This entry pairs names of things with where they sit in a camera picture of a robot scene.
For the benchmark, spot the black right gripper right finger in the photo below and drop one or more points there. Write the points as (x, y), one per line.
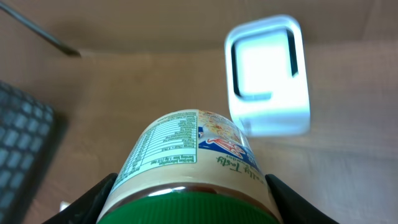
(293, 208)

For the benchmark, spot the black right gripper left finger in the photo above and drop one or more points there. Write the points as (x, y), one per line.
(87, 208)

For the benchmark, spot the green lid white jar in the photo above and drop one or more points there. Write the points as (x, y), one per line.
(190, 166)

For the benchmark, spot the white barcode scanner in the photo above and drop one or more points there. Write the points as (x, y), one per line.
(266, 77)

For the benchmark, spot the dark grey plastic mesh basket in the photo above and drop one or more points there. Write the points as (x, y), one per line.
(26, 124)

